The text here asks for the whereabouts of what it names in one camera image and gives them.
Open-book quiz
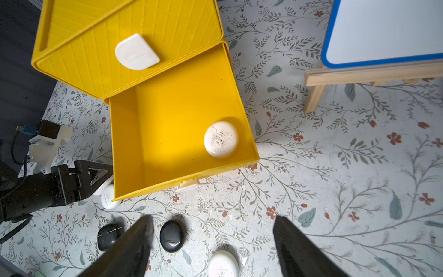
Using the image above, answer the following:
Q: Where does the black oval earphone case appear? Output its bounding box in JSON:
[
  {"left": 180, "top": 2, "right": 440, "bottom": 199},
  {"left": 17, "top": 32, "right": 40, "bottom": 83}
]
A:
[{"left": 159, "top": 219, "right": 185, "bottom": 253}]

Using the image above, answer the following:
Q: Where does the white board blue frame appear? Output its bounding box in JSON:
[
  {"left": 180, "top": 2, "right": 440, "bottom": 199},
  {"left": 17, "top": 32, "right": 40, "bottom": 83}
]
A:
[{"left": 321, "top": 0, "right": 443, "bottom": 69}]

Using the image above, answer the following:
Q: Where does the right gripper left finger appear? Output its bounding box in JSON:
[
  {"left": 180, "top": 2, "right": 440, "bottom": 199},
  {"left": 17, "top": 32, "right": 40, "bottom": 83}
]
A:
[{"left": 80, "top": 215, "right": 154, "bottom": 277}]

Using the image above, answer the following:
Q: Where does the white oblong earphone case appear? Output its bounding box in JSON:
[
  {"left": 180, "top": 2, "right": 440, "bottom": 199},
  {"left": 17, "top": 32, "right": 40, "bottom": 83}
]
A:
[{"left": 93, "top": 175, "right": 114, "bottom": 196}]

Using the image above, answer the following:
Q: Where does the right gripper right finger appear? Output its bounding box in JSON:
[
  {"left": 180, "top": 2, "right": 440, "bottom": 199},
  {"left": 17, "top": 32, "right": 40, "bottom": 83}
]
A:
[{"left": 273, "top": 216, "right": 347, "bottom": 277}]

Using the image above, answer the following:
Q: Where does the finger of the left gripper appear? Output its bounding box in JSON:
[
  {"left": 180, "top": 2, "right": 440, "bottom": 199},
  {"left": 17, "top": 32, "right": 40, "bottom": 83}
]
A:
[{"left": 75, "top": 160, "right": 114, "bottom": 199}]

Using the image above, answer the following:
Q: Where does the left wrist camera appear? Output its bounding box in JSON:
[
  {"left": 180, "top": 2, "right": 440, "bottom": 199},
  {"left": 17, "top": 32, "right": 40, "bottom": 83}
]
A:
[{"left": 16, "top": 120, "right": 73, "bottom": 174}]

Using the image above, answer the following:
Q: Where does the black square earphone case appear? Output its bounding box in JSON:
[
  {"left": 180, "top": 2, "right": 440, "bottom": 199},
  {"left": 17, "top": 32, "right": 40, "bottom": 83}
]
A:
[{"left": 97, "top": 222, "right": 124, "bottom": 252}]

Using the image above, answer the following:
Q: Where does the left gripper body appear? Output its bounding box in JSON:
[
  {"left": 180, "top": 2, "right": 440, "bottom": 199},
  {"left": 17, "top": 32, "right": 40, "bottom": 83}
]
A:
[{"left": 1, "top": 165, "right": 77, "bottom": 222}]

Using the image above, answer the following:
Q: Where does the white round earphone case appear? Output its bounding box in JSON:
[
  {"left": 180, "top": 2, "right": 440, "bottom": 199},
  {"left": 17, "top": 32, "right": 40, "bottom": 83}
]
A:
[
  {"left": 100, "top": 184, "right": 122, "bottom": 210},
  {"left": 204, "top": 121, "right": 239, "bottom": 159},
  {"left": 208, "top": 250, "right": 240, "bottom": 277}
]

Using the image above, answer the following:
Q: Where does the wooden easel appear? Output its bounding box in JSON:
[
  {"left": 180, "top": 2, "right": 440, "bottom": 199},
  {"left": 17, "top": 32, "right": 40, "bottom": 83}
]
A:
[{"left": 304, "top": 59, "right": 443, "bottom": 114}]

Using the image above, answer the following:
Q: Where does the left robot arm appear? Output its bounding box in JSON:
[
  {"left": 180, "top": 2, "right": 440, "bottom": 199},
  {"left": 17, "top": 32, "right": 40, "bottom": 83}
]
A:
[{"left": 1, "top": 155, "right": 113, "bottom": 244}]

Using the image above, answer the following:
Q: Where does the yellow drawer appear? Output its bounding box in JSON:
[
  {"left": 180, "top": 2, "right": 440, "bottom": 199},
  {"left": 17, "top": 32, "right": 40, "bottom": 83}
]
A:
[
  {"left": 34, "top": 0, "right": 224, "bottom": 100},
  {"left": 108, "top": 43, "right": 260, "bottom": 200}
]

